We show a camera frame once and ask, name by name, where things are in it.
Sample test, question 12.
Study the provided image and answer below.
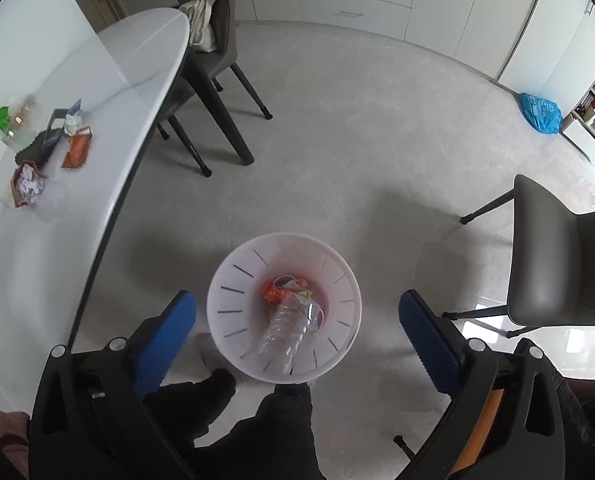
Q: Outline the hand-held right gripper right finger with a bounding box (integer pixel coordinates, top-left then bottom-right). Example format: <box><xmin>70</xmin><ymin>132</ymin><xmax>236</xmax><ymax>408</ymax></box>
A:
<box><xmin>397</xmin><ymin>289</ymin><xmax>565</xmax><ymax>480</ymax></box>

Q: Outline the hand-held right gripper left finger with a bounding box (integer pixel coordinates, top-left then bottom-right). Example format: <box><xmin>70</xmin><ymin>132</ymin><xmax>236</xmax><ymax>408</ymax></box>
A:
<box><xmin>27</xmin><ymin>291</ymin><xmax>198</xmax><ymax>480</ymax></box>

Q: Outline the pink trash bin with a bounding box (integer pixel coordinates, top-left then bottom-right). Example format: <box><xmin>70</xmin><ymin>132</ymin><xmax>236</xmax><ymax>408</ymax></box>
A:
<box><xmin>206</xmin><ymin>232</ymin><xmax>363</xmax><ymax>386</ymax></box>

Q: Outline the red wrapper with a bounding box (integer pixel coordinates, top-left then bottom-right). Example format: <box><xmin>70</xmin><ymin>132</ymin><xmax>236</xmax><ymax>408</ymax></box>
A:
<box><xmin>262</xmin><ymin>280</ymin><xmax>290</xmax><ymax>305</ymax></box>

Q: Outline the clear plastic bottle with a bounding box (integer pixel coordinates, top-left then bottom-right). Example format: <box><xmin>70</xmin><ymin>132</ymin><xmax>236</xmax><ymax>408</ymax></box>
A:
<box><xmin>254</xmin><ymin>290</ymin><xmax>325</xmax><ymax>376</ymax></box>

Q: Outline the person's left forearm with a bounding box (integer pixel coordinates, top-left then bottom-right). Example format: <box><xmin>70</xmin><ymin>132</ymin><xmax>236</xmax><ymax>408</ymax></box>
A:
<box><xmin>0</xmin><ymin>410</ymin><xmax>30</xmax><ymax>480</ymax></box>

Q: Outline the brown paper wrapper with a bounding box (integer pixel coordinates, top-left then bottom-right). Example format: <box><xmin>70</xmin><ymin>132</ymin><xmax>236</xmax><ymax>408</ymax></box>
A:
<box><xmin>10</xmin><ymin>160</ymin><xmax>48</xmax><ymax>208</ymax></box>

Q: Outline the grey slipper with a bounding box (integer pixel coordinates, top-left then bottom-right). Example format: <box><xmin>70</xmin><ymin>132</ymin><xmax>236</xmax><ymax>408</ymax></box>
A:
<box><xmin>194</xmin><ymin>332</ymin><xmax>238</xmax><ymax>376</ymax></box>

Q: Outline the white printed crumpled paper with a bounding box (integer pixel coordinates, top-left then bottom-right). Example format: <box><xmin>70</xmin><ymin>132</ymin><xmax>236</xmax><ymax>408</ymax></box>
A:
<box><xmin>18</xmin><ymin>164</ymin><xmax>45</xmax><ymax>198</ymax></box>

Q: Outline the black foam mesh sleeve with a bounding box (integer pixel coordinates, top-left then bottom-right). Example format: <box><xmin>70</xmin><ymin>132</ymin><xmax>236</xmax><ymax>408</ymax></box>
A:
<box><xmin>16</xmin><ymin>130</ymin><xmax>60</xmax><ymax>167</ymax></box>

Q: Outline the person's left leg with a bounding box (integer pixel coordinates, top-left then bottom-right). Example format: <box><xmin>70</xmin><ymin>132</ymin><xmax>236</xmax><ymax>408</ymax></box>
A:
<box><xmin>142</xmin><ymin>367</ymin><xmax>238</xmax><ymax>451</ymax></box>

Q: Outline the person's leg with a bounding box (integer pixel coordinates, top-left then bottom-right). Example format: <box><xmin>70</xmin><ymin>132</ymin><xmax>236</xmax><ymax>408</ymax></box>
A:
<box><xmin>192</xmin><ymin>382</ymin><xmax>325</xmax><ymax>480</ymax></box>
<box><xmin>142</xmin><ymin>367</ymin><xmax>238</xmax><ymax>451</ymax></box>

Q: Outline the clear plastic bag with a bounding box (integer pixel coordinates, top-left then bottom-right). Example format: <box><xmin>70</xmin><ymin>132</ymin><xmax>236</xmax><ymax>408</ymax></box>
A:
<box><xmin>4</xmin><ymin>94</ymin><xmax>40</xmax><ymax>148</ymax></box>

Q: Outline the clear plastic cup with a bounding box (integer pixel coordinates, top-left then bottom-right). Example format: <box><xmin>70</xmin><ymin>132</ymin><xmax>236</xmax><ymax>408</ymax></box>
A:
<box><xmin>33</xmin><ymin>180</ymin><xmax>72</xmax><ymax>223</ymax></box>

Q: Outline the orange brown snack bag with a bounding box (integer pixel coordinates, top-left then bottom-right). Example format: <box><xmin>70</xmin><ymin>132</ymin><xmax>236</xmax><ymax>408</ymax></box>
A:
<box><xmin>60</xmin><ymin>127</ymin><xmax>93</xmax><ymax>170</ymax></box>

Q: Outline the blue cardboard box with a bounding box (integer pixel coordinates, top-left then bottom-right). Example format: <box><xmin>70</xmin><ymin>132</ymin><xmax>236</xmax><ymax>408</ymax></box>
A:
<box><xmin>44</xmin><ymin>99</ymin><xmax>84</xmax><ymax>143</ymax></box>

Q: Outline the person's right leg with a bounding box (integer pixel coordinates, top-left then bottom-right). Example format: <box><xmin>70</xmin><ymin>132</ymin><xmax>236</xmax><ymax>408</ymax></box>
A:
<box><xmin>192</xmin><ymin>382</ymin><xmax>325</xmax><ymax>480</ymax></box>

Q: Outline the taupe chair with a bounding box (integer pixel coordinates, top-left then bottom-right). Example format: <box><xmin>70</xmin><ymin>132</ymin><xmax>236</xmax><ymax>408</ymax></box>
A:
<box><xmin>442</xmin><ymin>174</ymin><xmax>595</xmax><ymax>338</ymax></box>

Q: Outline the dark cloth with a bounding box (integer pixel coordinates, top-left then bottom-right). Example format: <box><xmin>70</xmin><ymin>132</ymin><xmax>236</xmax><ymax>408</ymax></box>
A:
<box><xmin>547</xmin><ymin>355</ymin><xmax>595</xmax><ymax>461</ymax></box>

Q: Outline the blue plastic bag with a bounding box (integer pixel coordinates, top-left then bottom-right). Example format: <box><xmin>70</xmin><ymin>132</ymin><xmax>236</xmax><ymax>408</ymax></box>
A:
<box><xmin>520</xmin><ymin>92</ymin><xmax>564</xmax><ymax>135</ymax></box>

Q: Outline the beige cloth bag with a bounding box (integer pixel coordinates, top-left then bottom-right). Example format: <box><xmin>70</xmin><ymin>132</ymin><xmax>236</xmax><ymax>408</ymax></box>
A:
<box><xmin>177</xmin><ymin>0</ymin><xmax>221</xmax><ymax>53</ymax></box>

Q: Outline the dark grey chair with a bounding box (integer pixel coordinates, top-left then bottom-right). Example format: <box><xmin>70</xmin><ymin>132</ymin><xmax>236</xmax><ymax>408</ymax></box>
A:
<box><xmin>157</xmin><ymin>0</ymin><xmax>273</xmax><ymax>178</ymax></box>

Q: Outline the white tall cabinet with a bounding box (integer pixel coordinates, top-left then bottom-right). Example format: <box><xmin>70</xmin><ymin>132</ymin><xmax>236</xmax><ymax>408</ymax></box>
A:
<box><xmin>497</xmin><ymin>0</ymin><xmax>595</xmax><ymax>121</ymax></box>

